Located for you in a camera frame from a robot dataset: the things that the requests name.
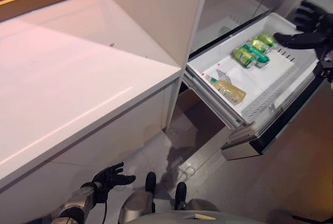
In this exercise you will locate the white counter cabinet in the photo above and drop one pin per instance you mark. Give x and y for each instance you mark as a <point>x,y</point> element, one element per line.
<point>52,78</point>

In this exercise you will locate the robot leg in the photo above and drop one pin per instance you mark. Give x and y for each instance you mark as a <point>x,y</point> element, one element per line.
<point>192,204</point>
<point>138,203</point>

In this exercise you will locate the fridge drawer with white bin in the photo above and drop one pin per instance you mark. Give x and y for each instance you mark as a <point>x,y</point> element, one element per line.
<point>260,83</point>

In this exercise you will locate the teal green drink can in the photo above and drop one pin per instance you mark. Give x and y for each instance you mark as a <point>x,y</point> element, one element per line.
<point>258,53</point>

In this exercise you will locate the yellow drink bottle white cap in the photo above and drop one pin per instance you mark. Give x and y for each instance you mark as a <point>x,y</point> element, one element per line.
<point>229,91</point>

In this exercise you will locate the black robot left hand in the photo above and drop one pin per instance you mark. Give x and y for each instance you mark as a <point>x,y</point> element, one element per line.
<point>109,178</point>

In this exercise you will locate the robot right leg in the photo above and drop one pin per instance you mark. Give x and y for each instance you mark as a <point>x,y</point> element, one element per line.
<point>192,204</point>

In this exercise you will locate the stainless steel fridge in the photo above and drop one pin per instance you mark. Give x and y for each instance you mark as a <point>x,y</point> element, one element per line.
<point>229,0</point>

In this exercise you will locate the light green drink can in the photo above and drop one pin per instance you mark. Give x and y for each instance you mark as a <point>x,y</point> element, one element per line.
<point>266,40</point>
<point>243,57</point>

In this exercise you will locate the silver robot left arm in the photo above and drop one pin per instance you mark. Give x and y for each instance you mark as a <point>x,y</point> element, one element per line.
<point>75,203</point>

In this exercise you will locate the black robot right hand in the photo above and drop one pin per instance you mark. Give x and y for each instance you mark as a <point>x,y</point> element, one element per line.
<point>322,36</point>

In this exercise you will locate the grey robot torso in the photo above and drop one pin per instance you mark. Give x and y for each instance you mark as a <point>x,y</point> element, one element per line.
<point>169,218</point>

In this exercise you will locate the robot left leg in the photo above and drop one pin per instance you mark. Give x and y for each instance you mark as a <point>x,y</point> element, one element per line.
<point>138,203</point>

